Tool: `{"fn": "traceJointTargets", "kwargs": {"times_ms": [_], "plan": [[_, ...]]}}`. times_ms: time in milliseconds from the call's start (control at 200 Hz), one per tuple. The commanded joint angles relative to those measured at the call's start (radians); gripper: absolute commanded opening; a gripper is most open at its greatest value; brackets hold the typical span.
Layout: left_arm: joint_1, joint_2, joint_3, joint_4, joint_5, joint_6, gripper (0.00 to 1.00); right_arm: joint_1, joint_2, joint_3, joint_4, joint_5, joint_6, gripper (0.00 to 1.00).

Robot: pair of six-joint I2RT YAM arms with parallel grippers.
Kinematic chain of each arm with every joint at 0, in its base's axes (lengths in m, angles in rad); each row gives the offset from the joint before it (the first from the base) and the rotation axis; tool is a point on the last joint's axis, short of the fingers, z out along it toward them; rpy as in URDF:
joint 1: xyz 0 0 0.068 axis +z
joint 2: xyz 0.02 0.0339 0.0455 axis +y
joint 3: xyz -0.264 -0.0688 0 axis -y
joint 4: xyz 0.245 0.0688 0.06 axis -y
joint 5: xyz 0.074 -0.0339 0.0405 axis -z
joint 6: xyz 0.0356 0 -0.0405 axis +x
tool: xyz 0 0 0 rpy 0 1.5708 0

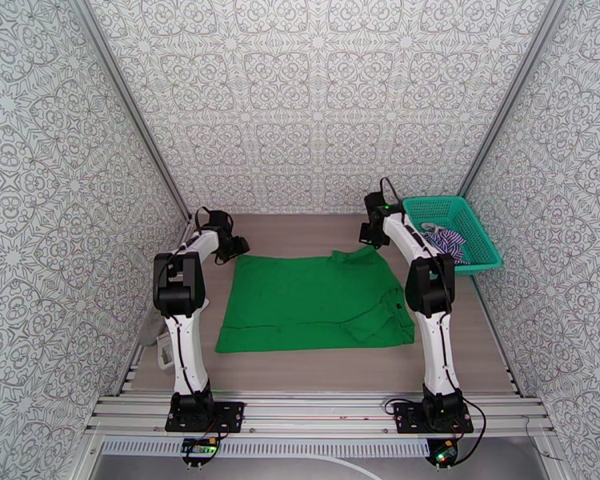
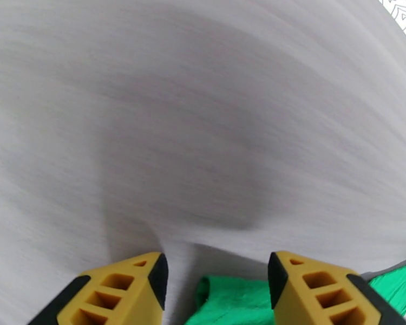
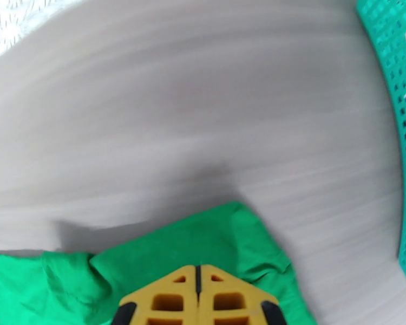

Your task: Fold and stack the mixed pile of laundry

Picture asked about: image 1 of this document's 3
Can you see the black round controller board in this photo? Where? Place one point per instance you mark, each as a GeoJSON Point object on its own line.
{"type": "Point", "coordinates": [442, 452]}

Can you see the white plastic bracket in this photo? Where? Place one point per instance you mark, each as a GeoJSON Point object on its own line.
{"type": "Point", "coordinates": [166, 353]}

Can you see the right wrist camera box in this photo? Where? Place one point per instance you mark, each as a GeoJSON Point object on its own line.
{"type": "Point", "coordinates": [375, 199]}

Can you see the aluminium front frame rail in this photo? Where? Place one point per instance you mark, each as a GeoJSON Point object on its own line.
{"type": "Point", "coordinates": [320, 408]}

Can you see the aluminium corner post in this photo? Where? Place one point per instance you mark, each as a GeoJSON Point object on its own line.
{"type": "Point", "coordinates": [515, 73]}
{"type": "Point", "coordinates": [130, 98]}

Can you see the teal plastic basket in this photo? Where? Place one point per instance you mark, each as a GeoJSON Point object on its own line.
{"type": "Point", "coordinates": [480, 243]}

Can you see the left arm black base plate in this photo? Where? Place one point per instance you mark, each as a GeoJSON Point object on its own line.
{"type": "Point", "coordinates": [230, 416]}

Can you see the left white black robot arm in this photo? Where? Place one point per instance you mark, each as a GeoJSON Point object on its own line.
{"type": "Point", "coordinates": [187, 353]}

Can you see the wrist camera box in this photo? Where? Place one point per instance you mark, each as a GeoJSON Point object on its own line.
{"type": "Point", "coordinates": [375, 199]}
{"type": "Point", "coordinates": [217, 218]}

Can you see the grey pouch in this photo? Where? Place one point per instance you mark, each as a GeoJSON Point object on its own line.
{"type": "Point", "coordinates": [152, 329]}

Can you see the blue green controller board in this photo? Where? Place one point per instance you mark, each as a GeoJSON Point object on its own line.
{"type": "Point", "coordinates": [199, 446]}

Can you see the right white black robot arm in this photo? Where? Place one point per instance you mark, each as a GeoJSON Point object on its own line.
{"type": "Point", "coordinates": [437, 353]}

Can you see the green shirt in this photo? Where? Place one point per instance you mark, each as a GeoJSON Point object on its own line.
{"type": "Point", "coordinates": [305, 303]}

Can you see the blue white striped tank top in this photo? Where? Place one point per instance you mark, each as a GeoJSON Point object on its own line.
{"type": "Point", "coordinates": [447, 243]}

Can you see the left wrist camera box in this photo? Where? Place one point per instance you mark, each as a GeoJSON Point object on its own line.
{"type": "Point", "coordinates": [217, 218]}

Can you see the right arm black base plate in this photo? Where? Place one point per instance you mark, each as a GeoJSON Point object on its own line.
{"type": "Point", "coordinates": [407, 418]}

